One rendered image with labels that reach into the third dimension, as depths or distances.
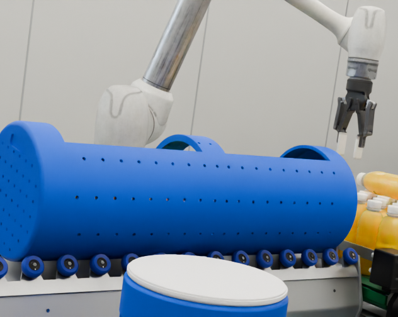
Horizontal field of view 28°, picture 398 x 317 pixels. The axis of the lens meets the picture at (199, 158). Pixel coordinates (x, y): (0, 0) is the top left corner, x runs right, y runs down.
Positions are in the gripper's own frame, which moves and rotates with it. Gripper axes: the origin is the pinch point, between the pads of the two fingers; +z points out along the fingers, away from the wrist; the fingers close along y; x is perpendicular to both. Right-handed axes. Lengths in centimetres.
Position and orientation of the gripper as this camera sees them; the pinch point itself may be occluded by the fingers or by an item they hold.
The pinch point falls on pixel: (349, 147)
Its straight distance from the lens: 237.9
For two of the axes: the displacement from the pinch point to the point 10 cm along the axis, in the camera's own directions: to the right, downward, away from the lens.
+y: 5.8, 1.6, -8.0
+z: -1.3, 9.9, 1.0
